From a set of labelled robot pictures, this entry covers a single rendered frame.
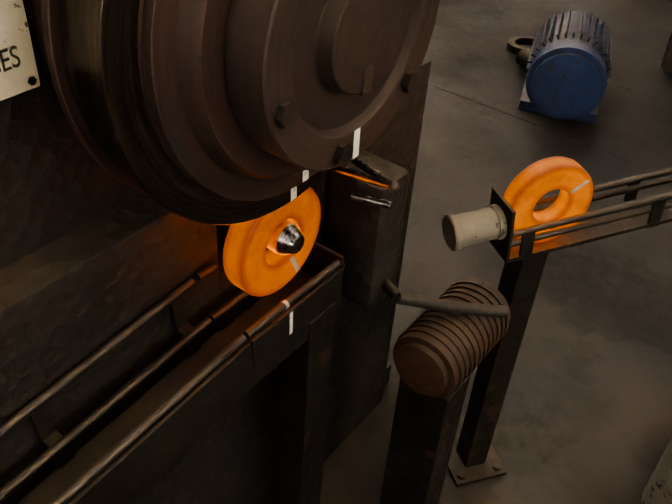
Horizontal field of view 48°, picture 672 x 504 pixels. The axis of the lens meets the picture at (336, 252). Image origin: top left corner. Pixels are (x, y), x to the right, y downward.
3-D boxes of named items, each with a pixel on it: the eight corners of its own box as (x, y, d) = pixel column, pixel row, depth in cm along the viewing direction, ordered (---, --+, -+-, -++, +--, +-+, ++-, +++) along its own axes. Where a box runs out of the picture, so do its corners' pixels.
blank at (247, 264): (203, 247, 87) (224, 259, 85) (283, 150, 91) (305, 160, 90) (245, 306, 100) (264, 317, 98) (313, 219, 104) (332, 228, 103)
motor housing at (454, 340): (364, 508, 157) (391, 325, 123) (421, 442, 171) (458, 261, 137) (416, 545, 151) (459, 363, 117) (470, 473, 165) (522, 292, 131)
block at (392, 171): (317, 285, 126) (323, 163, 111) (345, 262, 131) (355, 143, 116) (368, 314, 121) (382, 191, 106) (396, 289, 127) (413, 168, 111)
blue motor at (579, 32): (512, 124, 290) (532, 39, 268) (528, 65, 332) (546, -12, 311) (594, 140, 283) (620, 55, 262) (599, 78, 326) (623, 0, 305)
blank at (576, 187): (520, 247, 132) (529, 259, 129) (484, 196, 121) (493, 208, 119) (595, 193, 129) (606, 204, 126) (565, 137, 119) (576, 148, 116)
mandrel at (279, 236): (213, 174, 101) (208, 203, 102) (190, 178, 97) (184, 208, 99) (313, 225, 93) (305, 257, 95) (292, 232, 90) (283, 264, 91)
